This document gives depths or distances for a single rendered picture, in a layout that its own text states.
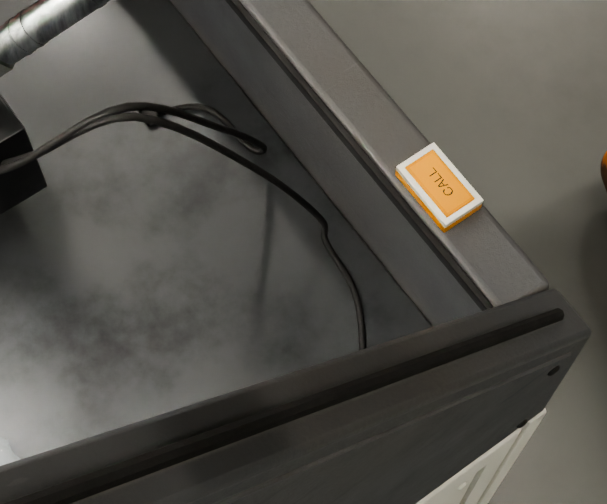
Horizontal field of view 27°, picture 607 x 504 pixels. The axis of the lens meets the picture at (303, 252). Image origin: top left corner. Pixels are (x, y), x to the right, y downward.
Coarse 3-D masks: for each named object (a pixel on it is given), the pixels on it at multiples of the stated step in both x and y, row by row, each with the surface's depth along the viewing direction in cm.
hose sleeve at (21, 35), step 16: (48, 0) 57; (64, 0) 57; (80, 0) 57; (96, 0) 57; (16, 16) 58; (32, 16) 58; (48, 16) 57; (64, 16) 57; (80, 16) 57; (0, 32) 59; (16, 32) 58; (32, 32) 58; (48, 32) 58; (0, 48) 59; (16, 48) 59; (32, 48) 59
